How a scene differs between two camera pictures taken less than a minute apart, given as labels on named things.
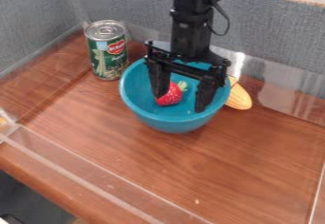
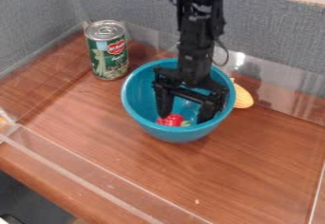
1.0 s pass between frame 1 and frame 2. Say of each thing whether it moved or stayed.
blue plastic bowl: moved
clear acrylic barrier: stayed
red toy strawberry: moved
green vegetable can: stayed
